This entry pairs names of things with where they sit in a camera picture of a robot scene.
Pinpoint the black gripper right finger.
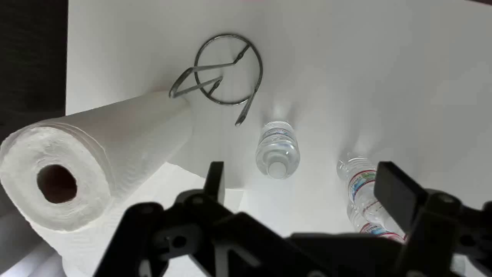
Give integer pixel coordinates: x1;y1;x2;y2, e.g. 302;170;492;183
374;162;492;277

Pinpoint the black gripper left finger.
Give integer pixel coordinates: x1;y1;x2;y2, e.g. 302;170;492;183
94;162;320;277

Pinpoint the white kitchen paper roll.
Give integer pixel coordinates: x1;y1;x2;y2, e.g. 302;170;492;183
0;91;290;277

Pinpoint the clear plastic water bottle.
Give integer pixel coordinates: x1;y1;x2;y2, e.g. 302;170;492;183
254;120;302;180
336;156;406;244

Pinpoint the metal wire paper holder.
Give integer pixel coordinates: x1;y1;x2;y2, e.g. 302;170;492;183
168;33;265;127

